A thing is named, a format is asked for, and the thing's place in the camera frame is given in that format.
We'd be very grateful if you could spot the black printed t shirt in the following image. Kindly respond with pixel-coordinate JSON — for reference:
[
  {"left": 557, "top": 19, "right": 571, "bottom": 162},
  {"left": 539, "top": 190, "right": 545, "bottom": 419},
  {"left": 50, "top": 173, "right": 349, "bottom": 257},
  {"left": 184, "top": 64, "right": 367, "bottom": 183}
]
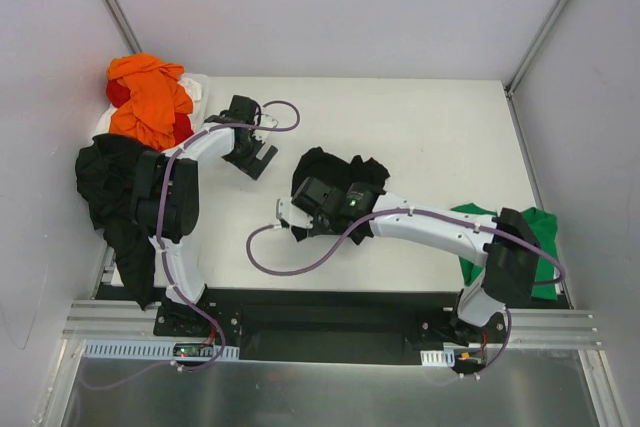
[{"left": 290, "top": 147, "right": 390, "bottom": 242}]

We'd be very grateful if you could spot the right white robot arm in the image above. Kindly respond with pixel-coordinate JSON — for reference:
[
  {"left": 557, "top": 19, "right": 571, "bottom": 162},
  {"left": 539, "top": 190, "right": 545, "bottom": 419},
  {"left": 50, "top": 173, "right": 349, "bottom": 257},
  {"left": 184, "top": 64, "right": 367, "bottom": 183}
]
[{"left": 276, "top": 177, "right": 540, "bottom": 342}]

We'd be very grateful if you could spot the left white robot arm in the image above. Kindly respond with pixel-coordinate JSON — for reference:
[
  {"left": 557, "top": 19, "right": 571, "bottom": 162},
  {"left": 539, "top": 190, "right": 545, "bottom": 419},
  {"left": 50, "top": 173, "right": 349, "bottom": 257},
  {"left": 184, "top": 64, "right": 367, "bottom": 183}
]
[{"left": 131, "top": 95, "right": 278, "bottom": 336}]

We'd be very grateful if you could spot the white plastic bin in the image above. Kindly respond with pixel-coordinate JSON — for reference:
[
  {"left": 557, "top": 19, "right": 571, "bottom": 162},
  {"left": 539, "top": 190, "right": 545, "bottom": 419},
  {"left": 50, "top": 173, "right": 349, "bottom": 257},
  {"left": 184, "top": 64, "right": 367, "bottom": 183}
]
[{"left": 92, "top": 73, "right": 209, "bottom": 145}]

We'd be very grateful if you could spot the white t shirt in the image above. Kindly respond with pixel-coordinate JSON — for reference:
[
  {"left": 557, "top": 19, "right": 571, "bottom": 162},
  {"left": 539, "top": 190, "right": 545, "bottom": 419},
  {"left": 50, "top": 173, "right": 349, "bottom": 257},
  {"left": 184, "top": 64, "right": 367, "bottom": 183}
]
[{"left": 93, "top": 74, "right": 209, "bottom": 136}]

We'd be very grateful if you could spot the orange t shirt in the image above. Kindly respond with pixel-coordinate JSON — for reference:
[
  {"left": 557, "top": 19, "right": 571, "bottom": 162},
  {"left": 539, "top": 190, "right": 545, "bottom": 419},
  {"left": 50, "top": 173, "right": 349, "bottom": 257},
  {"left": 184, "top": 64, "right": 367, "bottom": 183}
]
[{"left": 106, "top": 53, "right": 194, "bottom": 151}]

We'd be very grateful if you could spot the red t shirt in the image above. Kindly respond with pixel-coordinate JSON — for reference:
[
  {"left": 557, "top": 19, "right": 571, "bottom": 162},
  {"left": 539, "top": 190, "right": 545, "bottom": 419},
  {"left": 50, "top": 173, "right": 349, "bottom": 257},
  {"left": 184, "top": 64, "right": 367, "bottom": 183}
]
[{"left": 106, "top": 80, "right": 194, "bottom": 151}]

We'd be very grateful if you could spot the plain black t shirt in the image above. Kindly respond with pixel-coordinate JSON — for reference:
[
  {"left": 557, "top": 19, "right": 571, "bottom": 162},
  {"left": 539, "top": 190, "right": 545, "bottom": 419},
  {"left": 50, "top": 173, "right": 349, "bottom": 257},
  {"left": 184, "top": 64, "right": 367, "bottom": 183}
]
[{"left": 75, "top": 133, "right": 155, "bottom": 309}]

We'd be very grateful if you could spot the green folded t shirt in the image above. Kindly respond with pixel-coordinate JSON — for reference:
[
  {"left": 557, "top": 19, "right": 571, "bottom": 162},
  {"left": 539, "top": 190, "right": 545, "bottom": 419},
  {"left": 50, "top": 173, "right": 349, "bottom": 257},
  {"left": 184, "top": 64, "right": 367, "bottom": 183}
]
[{"left": 452, "top": 203, "right": 558, "bottom": 301}]

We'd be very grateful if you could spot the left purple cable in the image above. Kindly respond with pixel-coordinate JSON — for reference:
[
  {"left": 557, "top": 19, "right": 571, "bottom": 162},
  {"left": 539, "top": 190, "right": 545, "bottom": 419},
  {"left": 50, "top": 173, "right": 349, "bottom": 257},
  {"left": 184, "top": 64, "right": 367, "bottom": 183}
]
[{"left": 154, "top": 99, "right": 301, "bottom": 374}]

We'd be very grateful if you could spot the purple cable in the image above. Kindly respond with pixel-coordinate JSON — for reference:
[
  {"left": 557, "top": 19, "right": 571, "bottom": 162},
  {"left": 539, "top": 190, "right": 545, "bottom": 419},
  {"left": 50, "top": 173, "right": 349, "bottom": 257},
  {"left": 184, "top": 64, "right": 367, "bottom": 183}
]
[
  {"left": 154, "top": 99, "right": 301, "bottom": 374},
  {"left": 246, "top": 207, "right": 567, "bottom": 386}
]

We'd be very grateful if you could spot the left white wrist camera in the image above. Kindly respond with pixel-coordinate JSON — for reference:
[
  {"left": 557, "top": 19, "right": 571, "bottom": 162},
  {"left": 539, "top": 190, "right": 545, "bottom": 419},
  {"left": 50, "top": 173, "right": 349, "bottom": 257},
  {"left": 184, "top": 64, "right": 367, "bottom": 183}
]
[{"left": 255, "top": 114, "right": 279, "bottom": 135}]

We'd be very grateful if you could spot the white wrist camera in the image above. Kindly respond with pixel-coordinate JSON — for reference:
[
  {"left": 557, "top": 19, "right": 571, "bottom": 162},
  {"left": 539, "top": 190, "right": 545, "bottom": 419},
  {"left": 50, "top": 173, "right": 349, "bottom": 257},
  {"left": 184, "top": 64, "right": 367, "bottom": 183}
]
[
  {"left": 275, "top": 198, "right": 313, "bottom": 230},
  {"left": 255, "top": 114, "right": 279, "bottom": 135}
]

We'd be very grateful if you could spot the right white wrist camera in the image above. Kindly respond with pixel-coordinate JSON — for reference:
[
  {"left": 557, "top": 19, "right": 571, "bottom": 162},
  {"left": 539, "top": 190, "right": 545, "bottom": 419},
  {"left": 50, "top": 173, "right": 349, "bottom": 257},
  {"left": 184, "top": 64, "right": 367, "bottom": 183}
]
[{"left": 275, "top": 198, "right": 313, "bottom": 230}]

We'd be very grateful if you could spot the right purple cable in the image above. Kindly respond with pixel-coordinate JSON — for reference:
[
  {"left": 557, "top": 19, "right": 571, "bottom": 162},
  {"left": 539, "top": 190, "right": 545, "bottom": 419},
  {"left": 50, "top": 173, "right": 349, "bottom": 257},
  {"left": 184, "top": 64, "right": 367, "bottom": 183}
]
[{"left": 246, "top": 207, "right": 567, "bottom": 386}]

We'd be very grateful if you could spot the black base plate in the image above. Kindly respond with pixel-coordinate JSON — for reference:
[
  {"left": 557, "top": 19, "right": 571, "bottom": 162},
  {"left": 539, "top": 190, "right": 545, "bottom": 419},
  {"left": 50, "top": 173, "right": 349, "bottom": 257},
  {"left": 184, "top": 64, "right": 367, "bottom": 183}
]
[{"left": 91, "top": 286, "right": 507, "bottom": 365}]

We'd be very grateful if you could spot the right grey cable duct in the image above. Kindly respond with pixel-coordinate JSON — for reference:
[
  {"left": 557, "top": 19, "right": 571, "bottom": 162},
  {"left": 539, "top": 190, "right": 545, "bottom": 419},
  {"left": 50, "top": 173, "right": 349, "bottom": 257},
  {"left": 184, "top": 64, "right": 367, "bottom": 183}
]
[{"left": 420, "top": 349, "right": 455, "bottom": 368}]

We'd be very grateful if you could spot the grey cable duct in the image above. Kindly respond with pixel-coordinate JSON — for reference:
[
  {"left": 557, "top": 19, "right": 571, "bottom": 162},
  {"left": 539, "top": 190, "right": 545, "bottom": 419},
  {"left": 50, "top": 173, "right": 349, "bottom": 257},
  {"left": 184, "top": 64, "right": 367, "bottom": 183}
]
[
  {"left": 84, "top": 340, "right": 240, "bottom": 362},
  {"left": 420, "top": 349, "right": 455, "bottom": 368}
]

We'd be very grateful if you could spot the right aluminium frame post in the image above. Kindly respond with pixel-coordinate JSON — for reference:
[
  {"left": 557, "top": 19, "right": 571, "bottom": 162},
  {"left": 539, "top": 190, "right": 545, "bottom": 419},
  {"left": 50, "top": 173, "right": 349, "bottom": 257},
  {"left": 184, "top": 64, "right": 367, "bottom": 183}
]
[{"left": 504, "top": 0, "right": 572, "bottom": 99}]

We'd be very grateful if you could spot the aluminium rail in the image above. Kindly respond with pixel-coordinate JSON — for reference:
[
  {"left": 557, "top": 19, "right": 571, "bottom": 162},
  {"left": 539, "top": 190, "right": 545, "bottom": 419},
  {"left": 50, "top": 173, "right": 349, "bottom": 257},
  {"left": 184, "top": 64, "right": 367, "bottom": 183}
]
[{"left": 62, "top": 285, "right": 604, "bottom": 350}]

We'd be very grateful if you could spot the left grey cable duct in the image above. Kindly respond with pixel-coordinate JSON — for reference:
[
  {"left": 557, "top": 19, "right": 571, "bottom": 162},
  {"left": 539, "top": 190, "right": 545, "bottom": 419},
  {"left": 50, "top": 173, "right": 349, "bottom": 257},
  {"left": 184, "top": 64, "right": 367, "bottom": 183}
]
[{"left": 84, "top": 340, "right": 240, "bottom": 362}]

